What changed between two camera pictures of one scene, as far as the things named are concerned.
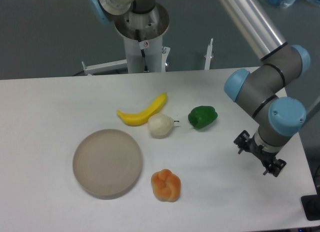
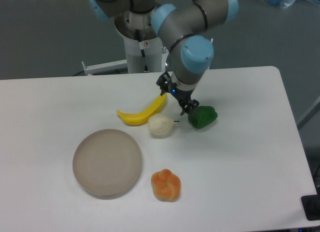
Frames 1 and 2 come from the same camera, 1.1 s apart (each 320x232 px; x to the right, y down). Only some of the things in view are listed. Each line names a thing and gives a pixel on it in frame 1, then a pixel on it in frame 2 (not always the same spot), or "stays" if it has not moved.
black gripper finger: (276, 167) → (191, 105)
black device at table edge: (311, 205) stays
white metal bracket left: (91, 70) stays
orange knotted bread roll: (166, 185) stays
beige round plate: (107, 164) stays
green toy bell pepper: (202, 116) stays
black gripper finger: (242, 141) → (165, 82)
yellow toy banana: (142, 117) stays
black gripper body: (264, 156) → (182, 96)
